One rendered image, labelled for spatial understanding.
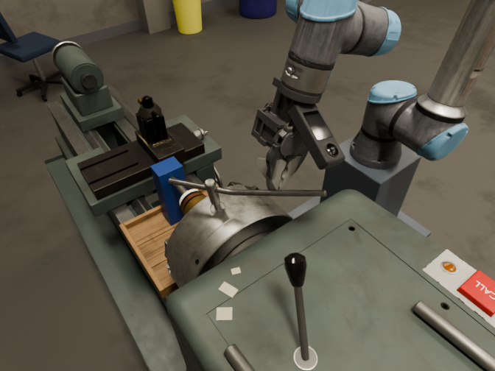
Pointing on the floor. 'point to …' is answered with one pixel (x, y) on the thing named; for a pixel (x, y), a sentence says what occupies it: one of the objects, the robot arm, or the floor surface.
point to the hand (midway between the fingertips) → (276, 189)
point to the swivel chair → (33, 47)
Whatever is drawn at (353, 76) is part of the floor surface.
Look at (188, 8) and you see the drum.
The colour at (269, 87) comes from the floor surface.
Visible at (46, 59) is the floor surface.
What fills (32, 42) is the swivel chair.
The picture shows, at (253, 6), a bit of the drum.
